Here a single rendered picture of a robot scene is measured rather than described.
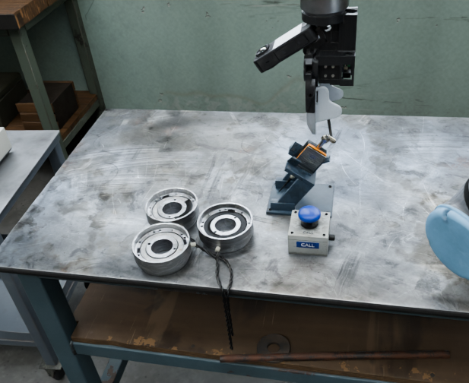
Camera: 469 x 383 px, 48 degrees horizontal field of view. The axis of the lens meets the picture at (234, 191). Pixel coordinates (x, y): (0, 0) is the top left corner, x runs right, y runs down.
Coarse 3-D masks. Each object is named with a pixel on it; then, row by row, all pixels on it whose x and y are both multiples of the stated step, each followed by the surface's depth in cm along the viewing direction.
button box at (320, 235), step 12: (324, 216) 97; (300, 228) 95; (312, 228) 94; (324, 228) 94; (288, 240) 95; (300, 240) 94; (312, 240) 93; (324, 240) 93; (288, 252) 96; (300, 252) 96; (312, 252) 95; (324, 252) 95
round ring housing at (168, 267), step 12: (156, 228) 100; (168, 228) 100; (180, 228) 99; (144, 240) 99; (156, 240) 98; (168, 240) 98; (156, 252) 99; (168, 252) 95; (180, 252) 93; (144, 264) 93; (156, 264) 92; (168, 264) 93; (180, 264) 94
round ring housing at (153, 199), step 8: (160, 192) 108; (168, 192) 109; (176, 192) 109; (184, 192) 108; (192, 192) 107; (152, 200) 107; (160, 200) 108; (168, 200) 107; (176, 200) 107; (192, 200) 106; (144, 208) 104; (152, 208) 106; (160, 208) 105; (168, 208) 107; (176, 208) 108; (184, 208) 105; (192, 208) 104; (152, 216) 104; (160, 216) 104; (168, 216) 103; (176, 216) 103; (184, 216) 101; (192, 216) 102; (152, 224) 103; (184, 224) 102; (192, 224) 104
